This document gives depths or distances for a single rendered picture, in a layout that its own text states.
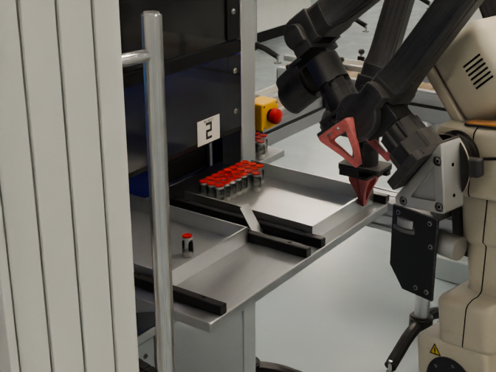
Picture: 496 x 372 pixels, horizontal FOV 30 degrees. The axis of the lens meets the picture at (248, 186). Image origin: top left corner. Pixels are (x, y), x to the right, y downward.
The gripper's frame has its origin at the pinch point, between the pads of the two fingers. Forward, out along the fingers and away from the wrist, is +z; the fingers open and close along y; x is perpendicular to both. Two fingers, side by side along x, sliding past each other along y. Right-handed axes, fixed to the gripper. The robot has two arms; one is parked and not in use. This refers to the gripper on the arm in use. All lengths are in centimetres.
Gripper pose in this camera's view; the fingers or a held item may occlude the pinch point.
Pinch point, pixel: (363, 201)
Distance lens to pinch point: 206.9
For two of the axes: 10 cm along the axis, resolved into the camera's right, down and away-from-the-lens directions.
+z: 0.1, 9.3, 3.6
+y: -8.2, -2.0, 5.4
